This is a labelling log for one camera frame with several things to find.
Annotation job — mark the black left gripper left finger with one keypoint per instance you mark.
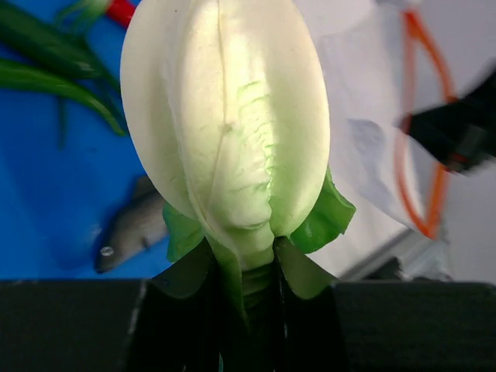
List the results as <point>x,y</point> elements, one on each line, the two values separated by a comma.
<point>165,323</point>

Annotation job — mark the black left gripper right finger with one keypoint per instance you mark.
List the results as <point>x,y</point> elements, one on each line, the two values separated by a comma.
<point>419,325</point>

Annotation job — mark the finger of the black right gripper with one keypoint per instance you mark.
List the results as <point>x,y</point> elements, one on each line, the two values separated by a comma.
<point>460,134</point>

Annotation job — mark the clear zip bag orange zipper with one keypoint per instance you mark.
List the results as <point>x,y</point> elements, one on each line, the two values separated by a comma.
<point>381,66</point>

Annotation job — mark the toy napa cabbage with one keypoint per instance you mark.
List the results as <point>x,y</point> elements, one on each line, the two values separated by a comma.
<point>227,109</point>

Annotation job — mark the grey toy fish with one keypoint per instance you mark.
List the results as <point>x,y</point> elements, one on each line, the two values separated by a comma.
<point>135,227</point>

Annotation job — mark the blue plastic bin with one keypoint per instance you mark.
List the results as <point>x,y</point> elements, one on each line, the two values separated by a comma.
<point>58,190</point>

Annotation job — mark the toy green onion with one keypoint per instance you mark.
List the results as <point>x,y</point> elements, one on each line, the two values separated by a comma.
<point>60,64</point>

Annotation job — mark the red toy chili pepper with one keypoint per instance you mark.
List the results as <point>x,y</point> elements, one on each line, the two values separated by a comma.
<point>120,11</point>

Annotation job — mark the aluminium frame rail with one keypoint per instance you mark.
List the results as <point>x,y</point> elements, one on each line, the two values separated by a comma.
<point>409,256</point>

